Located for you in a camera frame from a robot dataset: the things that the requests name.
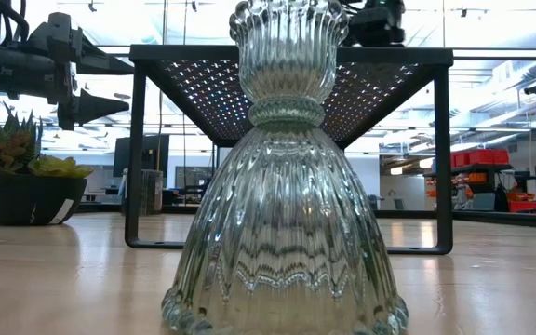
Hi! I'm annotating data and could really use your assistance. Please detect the black perforated metal shelf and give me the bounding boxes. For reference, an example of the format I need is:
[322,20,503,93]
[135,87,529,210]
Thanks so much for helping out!
[125,44,455,256]

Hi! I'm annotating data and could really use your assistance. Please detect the red storage bins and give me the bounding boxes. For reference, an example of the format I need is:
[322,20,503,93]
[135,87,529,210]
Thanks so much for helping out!
[450,148,511,168]

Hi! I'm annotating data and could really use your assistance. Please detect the black computer monitor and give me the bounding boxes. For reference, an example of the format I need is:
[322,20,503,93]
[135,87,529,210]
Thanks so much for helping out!
[113,134,170,178]

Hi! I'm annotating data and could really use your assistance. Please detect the orange storage bin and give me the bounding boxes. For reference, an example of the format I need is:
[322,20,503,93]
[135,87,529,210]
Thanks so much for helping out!
[507,199,536,214]

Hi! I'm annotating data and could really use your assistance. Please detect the black aluminium table frame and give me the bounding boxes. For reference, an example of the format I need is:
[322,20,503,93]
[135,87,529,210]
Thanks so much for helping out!
[74,202,536,230]

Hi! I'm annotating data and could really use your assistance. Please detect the succulent plant in black pot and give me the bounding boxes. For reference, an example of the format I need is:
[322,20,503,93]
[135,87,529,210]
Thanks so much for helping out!
[0,101,95,228]

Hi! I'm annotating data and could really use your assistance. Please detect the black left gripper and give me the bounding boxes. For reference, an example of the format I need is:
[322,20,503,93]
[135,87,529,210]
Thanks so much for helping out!
[28,12,134,132]

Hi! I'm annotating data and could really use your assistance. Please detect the black shelving unit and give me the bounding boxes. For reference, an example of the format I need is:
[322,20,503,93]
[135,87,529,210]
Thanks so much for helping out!
[423,162,536,215]

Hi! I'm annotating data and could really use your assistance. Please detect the green-tinted glass candle holder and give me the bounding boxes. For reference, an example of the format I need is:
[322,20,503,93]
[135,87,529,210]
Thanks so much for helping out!
[160,0,409,335]

